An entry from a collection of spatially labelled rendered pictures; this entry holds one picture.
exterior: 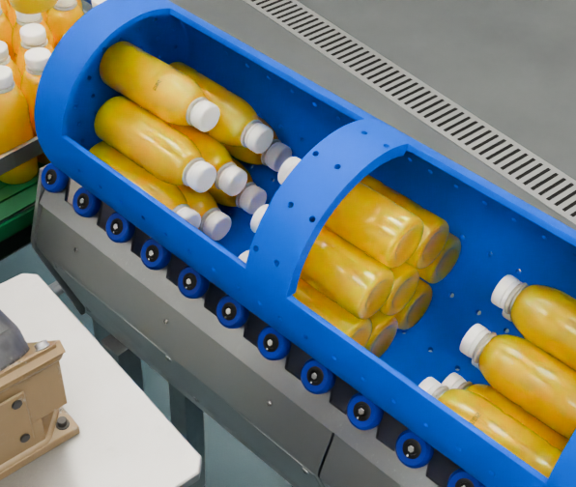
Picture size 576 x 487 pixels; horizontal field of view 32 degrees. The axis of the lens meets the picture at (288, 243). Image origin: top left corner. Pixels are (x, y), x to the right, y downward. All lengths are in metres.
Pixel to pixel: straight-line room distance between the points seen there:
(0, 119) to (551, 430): 0.89
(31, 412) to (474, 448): 0.43
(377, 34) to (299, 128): 2.30
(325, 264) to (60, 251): 0.54
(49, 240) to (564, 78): 2.39
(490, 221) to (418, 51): 2.40
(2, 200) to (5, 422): 0.74
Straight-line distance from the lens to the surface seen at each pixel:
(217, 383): 1.37
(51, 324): 1.06
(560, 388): 1.12
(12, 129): 1.55
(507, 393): 1.14
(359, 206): 1.14
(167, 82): 1.32
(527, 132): 3.31
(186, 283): 1.34
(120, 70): 1.38
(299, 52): 3.55
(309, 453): 1.30
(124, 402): 0.98
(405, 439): 1.18
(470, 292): 1.30
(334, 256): 1.15
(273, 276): 1.12
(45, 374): 0.89
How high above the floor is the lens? 1.92
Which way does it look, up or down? 44 degrees down
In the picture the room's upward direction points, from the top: 3 degrees clockwise
